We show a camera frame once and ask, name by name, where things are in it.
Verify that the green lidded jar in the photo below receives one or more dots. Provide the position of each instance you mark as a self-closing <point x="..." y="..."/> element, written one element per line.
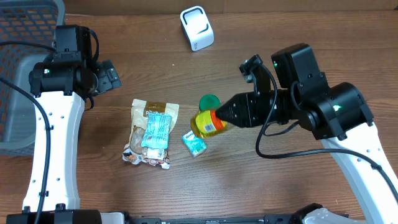
<point x="209" y="102"/>

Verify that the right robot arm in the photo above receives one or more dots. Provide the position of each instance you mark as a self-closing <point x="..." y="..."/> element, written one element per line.
<point x="342" y="121"/>

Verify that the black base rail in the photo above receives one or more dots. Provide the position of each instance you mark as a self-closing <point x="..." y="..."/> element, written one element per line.
<point x="267" y="219"/>

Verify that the white barcode scanner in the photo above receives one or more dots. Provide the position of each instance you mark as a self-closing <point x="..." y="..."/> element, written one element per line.
<point x="197" y="28"/>

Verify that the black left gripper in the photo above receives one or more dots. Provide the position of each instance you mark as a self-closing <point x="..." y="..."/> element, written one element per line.
<point x="107" y="76"/>

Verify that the brown snack bag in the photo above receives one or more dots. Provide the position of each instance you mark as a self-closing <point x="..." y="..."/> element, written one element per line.
<point x="133" y="151"/>

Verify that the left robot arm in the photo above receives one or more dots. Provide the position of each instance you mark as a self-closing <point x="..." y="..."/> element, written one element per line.
<point x="59" y="89"/>

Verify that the teal wafer packet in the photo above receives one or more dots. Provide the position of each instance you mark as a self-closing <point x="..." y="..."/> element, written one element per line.
<point x="156" y="135"/>

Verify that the yellow dish soap bottle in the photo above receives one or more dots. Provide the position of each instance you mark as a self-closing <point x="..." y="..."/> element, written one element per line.
<point x="206" y="124"/>

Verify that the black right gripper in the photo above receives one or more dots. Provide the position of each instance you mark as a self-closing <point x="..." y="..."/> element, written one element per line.
<point x="247" y="104"/>

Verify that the teal tissue pack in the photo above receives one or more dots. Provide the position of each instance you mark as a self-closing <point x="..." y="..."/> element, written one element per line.
<point x="196" y="146"/>

